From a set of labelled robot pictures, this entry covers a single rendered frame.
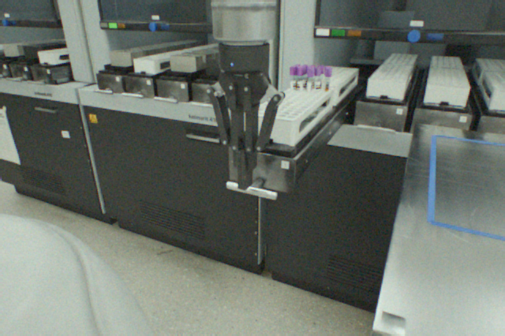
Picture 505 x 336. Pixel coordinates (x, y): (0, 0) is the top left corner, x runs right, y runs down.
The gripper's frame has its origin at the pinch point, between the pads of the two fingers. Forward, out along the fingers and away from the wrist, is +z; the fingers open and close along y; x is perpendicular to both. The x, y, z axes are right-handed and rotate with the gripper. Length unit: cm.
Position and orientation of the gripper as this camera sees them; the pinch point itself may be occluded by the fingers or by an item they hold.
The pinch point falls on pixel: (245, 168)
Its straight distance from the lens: 60.0
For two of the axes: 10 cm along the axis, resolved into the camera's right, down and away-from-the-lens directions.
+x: -4.4, 4.0, -8.1
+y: -9.0, -1.9, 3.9
